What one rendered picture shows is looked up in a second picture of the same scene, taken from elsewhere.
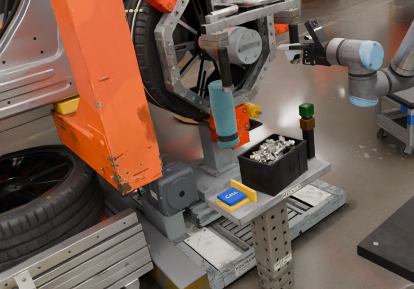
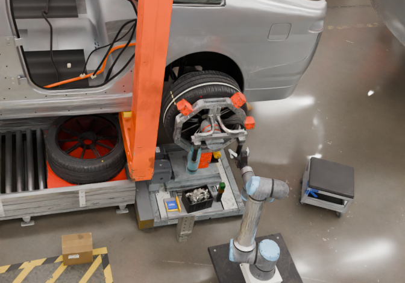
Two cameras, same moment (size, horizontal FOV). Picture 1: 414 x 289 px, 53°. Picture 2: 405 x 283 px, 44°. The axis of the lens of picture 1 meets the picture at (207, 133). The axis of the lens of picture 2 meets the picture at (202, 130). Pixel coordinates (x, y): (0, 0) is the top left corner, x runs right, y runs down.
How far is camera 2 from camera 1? 2.62 m
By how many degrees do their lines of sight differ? 23
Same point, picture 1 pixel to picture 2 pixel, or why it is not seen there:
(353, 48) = (246, 179)
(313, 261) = (204, 235)
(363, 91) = (244, 195)
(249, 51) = (214, 145)
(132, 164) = (139, 173)
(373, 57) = not seen: hidden behind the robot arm
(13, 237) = (83, 172)
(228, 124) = (192, 166)
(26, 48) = (117, 89)
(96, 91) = (134, 150)
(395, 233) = (225, 250)
